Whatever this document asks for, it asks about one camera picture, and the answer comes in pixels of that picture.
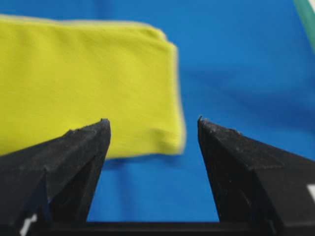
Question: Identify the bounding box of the blue table cloth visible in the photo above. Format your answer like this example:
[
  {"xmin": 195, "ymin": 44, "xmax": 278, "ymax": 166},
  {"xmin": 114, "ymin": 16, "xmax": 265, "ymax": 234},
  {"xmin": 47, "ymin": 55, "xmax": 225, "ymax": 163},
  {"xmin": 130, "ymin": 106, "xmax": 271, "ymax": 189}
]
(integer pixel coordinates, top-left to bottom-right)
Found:
[{"xmin": 0, "ymin": 0, "xmax": 315, "ymax": 222}]

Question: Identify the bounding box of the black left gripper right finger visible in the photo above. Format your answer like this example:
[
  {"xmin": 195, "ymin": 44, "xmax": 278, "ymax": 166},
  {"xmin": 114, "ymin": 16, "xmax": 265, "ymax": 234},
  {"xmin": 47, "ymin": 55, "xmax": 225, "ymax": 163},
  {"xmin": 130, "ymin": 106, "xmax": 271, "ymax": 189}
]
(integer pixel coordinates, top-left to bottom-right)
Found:
[{"xmin": 197, "ymin": 118, "xmax": 315, "ymax": 236}]

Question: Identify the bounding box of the yellow-green microfiber towel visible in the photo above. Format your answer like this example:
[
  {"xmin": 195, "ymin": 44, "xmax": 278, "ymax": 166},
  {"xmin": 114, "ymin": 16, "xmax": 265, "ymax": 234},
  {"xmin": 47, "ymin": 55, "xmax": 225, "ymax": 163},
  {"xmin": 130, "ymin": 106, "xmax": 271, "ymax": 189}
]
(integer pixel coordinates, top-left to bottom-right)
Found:
[{"xmin": 0, "ymin": 15, "xmax": 186, "ymax": 159}]

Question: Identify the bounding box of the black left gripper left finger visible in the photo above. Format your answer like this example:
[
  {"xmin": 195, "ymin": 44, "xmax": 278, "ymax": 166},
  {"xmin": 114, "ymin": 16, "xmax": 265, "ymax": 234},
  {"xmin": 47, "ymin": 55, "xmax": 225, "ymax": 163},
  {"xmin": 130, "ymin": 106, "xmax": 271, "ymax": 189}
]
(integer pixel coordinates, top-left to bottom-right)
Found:
[{"xmin": 0, "ymin": 119, "xmax": 111, "ymax": 236}]

